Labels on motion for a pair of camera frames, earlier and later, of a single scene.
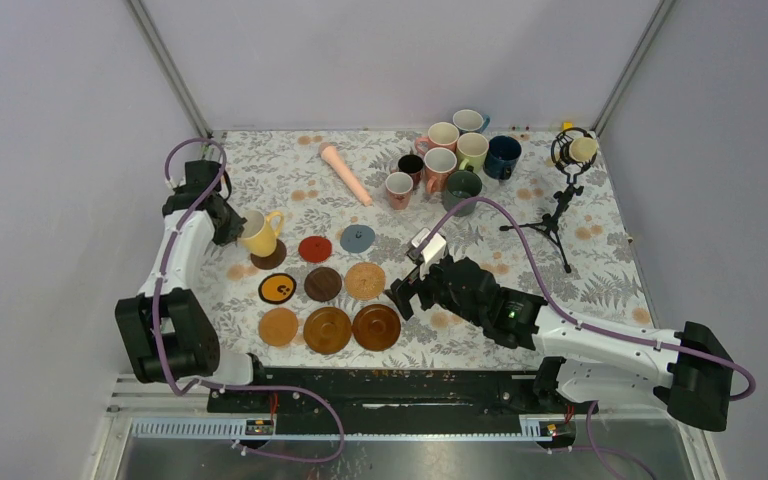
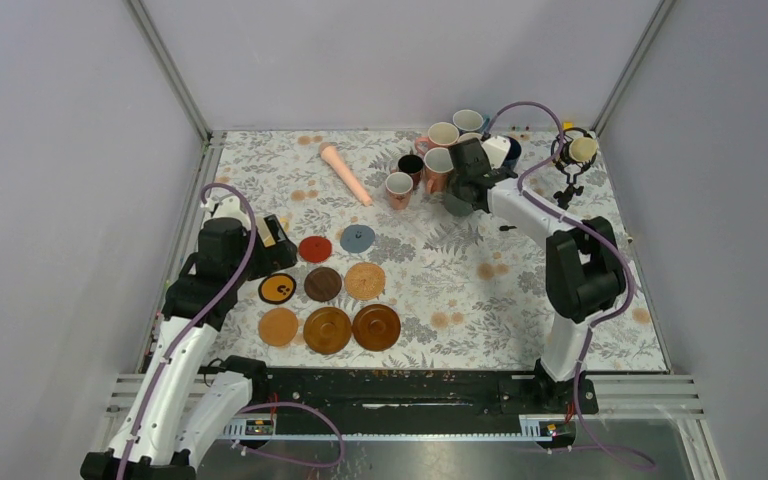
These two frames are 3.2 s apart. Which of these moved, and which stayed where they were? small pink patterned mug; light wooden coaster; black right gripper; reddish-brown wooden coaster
Moved: black right gripper
Stayed: reddish-brown wooden coaster; light wooden coaster; small pink patterned mug
